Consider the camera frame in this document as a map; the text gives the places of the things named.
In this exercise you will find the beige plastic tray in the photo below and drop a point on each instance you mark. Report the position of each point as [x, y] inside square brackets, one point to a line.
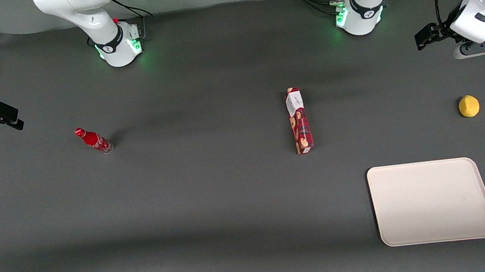
[432, 201]

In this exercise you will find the yellow lemon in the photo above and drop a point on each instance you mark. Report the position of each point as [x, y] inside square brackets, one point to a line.
[469, 106]

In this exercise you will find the red tartan cookie box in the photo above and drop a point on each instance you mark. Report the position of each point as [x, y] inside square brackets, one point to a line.
[299, 123]

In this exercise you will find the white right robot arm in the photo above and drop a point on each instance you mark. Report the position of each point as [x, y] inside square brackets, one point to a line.
[94, 12]

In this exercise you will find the red cola bottle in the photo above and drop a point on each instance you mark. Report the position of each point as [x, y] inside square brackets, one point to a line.
[93, 140]

